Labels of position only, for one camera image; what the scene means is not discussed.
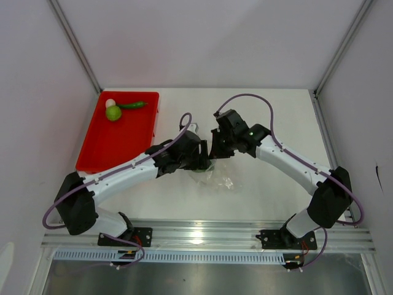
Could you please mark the aluminium corner post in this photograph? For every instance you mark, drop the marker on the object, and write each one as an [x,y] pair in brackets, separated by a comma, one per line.
[346,41]
[74,43]

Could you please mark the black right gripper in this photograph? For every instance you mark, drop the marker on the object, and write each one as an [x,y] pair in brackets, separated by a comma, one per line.
[215,153]

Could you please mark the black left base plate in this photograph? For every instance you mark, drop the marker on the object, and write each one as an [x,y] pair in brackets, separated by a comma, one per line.
[139,235]

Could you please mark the right aluminium corner post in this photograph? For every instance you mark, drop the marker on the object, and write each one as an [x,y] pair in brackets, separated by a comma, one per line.
[346,41]

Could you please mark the green bell pepper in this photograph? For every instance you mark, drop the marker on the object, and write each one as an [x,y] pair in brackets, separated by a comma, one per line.
[204,170]

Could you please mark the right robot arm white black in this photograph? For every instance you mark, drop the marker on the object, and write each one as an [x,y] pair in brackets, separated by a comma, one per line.
[328,188]

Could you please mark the red plastic tray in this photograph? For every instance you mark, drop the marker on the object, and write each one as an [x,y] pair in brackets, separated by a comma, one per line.
[108,144]

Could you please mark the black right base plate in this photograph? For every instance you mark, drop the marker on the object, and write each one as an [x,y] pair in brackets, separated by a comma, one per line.
[273,239]

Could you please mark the white slotted cable duct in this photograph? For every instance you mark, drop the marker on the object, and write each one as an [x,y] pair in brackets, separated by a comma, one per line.
[202,257]

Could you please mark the left aluminium corner post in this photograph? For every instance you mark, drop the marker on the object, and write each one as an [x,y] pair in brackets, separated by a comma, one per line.
[74,43]

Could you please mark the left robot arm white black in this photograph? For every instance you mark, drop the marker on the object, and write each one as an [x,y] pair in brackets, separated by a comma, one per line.
[79,198]

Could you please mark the aluminium rail frame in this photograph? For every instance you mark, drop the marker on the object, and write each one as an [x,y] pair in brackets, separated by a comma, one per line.
[177,235]

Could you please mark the green round lime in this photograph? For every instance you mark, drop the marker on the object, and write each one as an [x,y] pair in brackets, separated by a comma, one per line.
[113,113]

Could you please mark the green chili pepper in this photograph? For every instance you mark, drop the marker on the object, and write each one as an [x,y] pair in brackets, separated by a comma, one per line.
[135,105]

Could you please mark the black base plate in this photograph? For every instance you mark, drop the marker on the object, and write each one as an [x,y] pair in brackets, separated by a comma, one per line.
[139,235]
[273,239]

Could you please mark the clear zip top bag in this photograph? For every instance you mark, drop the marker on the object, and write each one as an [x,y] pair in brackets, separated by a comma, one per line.
[224,178]

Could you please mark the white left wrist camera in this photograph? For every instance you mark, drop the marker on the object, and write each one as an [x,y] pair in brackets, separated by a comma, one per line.
[193,127]

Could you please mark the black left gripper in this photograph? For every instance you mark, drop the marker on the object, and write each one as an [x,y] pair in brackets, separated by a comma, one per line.
[201,161]

